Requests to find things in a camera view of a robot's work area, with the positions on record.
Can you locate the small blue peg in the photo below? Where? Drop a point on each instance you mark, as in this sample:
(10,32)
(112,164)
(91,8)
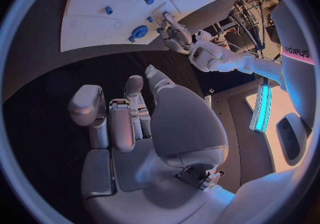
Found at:
(109,10)

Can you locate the glowing light bar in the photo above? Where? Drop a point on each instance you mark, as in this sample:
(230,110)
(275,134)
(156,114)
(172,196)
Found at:
(261,108)

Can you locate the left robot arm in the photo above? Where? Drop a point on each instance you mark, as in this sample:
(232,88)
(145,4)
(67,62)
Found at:
(225,60)

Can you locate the small blue plug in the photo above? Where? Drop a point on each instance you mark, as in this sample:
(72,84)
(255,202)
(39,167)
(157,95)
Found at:
(150,19)

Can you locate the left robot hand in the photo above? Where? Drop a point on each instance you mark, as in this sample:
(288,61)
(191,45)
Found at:
(178,37)

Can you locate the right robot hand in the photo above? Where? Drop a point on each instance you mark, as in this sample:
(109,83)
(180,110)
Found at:
(185,124)

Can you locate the blue gear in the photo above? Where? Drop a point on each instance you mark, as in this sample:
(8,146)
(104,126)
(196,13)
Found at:
(139,32)

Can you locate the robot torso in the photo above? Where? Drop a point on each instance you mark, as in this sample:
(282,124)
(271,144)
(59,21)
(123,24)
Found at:
(297,80)

